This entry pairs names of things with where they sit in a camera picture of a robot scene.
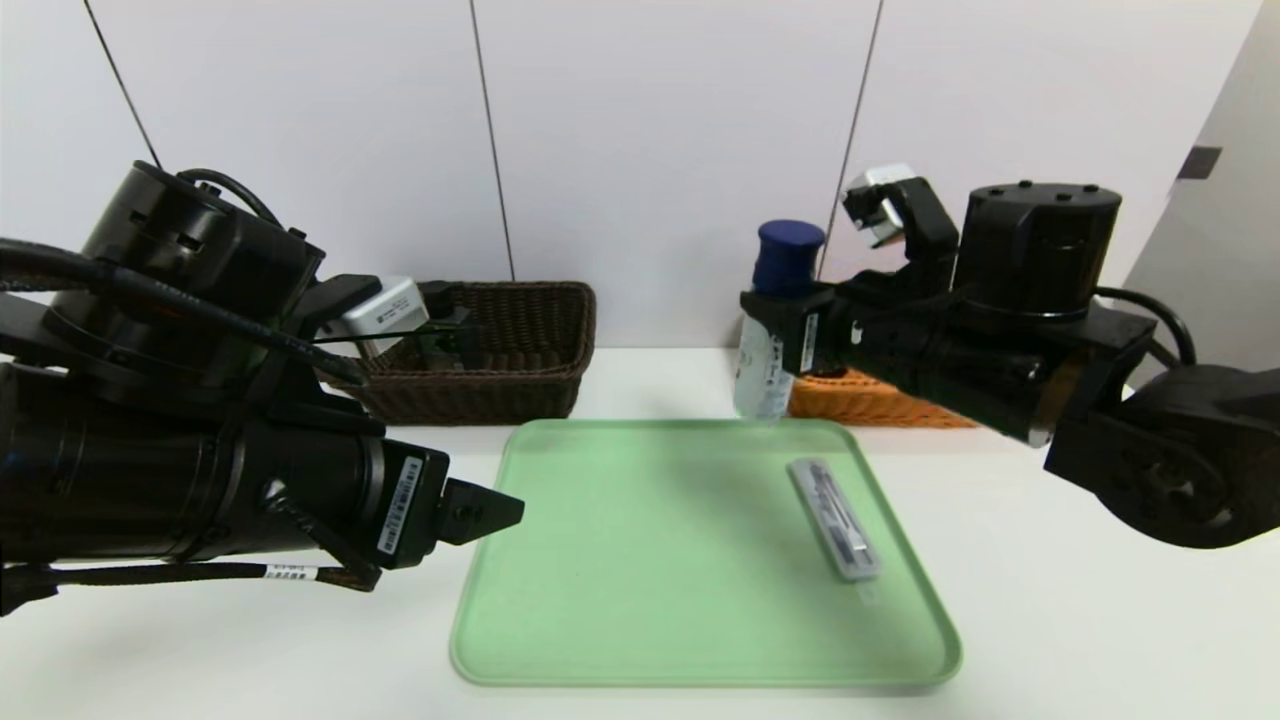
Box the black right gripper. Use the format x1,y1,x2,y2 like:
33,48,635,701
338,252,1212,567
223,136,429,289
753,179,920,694
738,286,959,404

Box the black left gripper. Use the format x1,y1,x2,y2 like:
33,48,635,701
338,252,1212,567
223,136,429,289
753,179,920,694
248,418,525,570

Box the white bottle with blue cap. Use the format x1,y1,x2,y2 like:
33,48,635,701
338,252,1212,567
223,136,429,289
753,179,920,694
733,220,828,423

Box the black square pump bottle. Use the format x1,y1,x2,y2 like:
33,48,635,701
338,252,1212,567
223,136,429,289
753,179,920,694
418,281,477,371

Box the clear plastic compass case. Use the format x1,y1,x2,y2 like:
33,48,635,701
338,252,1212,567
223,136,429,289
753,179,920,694
788,458,886,583

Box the orange wicker basket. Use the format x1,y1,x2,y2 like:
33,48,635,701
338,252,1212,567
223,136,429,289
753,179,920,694
788,368,979,429

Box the dark brown wicker basket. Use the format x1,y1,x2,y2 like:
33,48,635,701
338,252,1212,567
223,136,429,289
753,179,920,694
335,281,598,427

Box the light green plastic tray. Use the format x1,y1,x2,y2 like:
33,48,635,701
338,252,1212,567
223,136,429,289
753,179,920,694
449,418,963,688

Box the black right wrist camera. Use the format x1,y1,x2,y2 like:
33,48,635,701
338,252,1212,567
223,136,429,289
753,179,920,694
843,165,961,291

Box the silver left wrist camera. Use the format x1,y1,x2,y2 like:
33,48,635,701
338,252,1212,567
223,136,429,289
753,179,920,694
340,277,431,356

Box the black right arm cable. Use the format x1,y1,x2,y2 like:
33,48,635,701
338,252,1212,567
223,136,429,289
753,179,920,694
1095,287,1198,367

